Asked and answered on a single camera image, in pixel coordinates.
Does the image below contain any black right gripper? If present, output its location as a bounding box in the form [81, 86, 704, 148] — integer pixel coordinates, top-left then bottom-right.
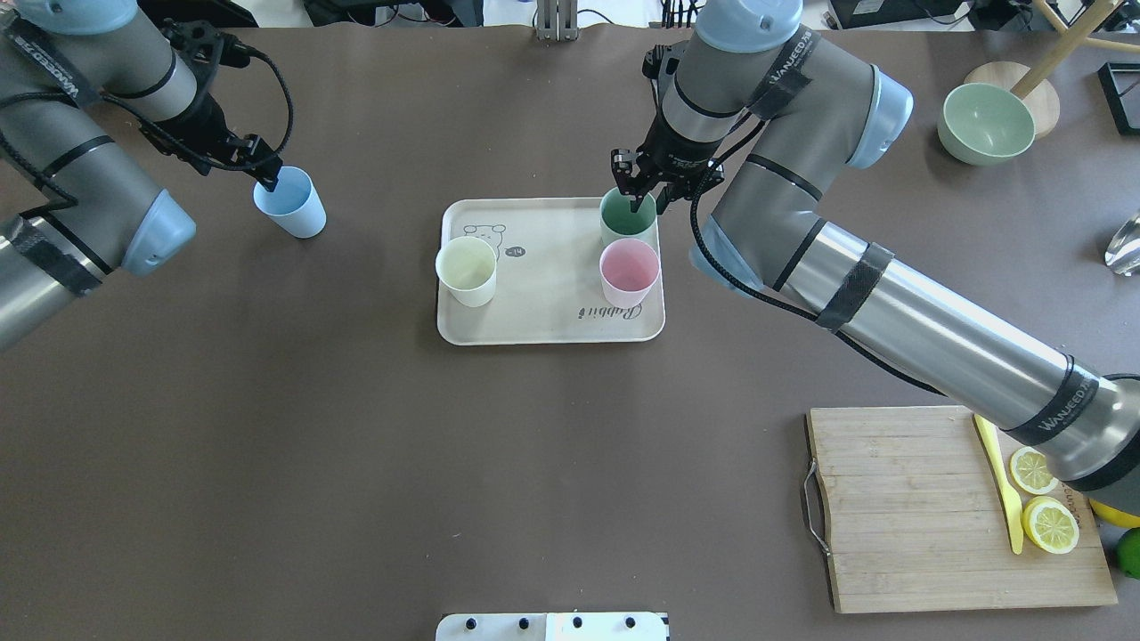
[610, 115, 725, 216]

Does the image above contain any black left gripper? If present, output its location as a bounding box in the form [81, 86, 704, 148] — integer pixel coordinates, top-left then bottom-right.
[147, 94, 282, 193]

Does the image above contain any green cup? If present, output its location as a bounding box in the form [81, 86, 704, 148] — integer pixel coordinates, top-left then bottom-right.
[599, 187, 658, 248]

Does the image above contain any blue cup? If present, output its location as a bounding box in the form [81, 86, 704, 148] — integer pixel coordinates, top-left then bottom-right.
[252, 167, 327, 240]

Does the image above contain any pink cup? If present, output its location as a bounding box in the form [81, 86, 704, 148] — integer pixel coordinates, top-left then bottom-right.
[599, 237, 661, 308]

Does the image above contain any cream cup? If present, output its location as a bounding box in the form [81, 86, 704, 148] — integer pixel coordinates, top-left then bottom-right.
[435, 236, 497, 308]

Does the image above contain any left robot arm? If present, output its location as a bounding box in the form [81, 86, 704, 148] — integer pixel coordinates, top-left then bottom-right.
[1, 1, 282, 348]

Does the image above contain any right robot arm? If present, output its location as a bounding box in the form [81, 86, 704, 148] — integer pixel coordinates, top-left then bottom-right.
[611, 1, 1137, 514]

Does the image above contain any cream rabbit tray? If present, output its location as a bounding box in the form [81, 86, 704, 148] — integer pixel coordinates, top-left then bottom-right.
[435, 198, 666, 346]

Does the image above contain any green bowl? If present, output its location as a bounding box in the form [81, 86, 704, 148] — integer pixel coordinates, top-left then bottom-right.
[937, 84, 1037, 167]

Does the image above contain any wooden mug tree stand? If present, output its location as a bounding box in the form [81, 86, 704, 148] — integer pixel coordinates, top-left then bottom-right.
[964, 1, 1137, 139]

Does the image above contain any wooden cutting board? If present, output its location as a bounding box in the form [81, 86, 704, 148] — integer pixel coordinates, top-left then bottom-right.
[806, 406, 1117, 615]

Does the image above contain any lemon slice upper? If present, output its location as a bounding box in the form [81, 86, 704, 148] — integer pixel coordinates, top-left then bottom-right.
[1008, 446, 1059, 496]

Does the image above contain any lemon slice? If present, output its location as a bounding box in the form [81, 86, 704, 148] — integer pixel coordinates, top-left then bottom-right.
[1021, 496, 1080, 555]
[1008, 446, 1059, 496]

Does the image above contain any metal scoop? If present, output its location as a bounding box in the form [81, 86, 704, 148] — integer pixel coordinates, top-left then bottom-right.
[1104, 211, 1139, 277]

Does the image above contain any yellow plastic knife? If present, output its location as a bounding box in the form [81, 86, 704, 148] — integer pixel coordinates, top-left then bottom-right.
[974, 414, 1025, 555]

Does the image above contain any lemon slice lower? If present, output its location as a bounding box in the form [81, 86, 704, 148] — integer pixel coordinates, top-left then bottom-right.
[1021, 496, 1080, 555]

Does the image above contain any yellow lemon near board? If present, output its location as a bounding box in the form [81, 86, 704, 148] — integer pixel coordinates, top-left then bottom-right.
[1088, 500, 1140, 529]

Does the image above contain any green lime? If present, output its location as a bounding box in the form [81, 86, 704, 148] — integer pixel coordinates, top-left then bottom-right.
[1114, 527, 1140, 581]

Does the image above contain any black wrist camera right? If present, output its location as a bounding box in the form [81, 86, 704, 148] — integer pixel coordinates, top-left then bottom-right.
[642, 40, 689, 94]

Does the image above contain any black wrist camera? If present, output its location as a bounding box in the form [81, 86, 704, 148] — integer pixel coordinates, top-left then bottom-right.
[158, 18, 252, 78]
[642, 40, 689, 94]

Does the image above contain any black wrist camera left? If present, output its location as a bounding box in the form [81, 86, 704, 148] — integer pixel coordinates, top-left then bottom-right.
[158, 18, 252, 78]

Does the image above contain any aluminium frame post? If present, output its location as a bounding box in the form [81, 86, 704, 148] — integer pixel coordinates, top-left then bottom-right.
[534, 0, 581, 42]

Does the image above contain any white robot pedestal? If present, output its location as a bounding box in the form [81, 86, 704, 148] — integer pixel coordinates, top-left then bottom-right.
[435, 610, 671, 640]

